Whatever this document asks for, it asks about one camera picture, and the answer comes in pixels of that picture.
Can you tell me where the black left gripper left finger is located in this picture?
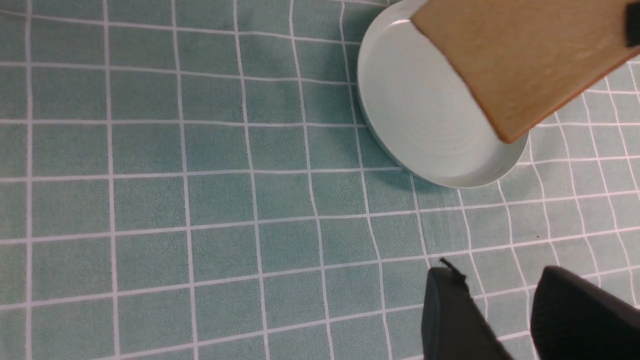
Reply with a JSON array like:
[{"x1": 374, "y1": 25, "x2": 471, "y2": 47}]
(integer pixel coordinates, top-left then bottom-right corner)
[{"x1": 421, "y1": 259, "x2": 512, "y2": 360}]

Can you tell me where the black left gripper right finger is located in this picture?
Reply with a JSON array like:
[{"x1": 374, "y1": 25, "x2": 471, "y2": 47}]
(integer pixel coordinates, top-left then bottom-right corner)
[{"x1": 530, "y1": 266, "x2": 640, "y2": 360}]

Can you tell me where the toast slice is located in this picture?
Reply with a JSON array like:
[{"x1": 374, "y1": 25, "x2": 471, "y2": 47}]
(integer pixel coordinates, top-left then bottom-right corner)
[{"x1": 410, "y1": 0, "x2": 639, "y2": 144}]

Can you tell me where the light green round plate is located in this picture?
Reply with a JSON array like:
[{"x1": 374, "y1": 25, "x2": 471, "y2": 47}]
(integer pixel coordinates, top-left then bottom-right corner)
[{"x1": 356, "y1": 0, "x2": 529, "y2": 189}]

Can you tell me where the green checkered tablecloth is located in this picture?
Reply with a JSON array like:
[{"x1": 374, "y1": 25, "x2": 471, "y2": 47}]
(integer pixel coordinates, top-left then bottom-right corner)
[{"x1": 0, "y1": 0, "x2": 639, "y2": 360}]

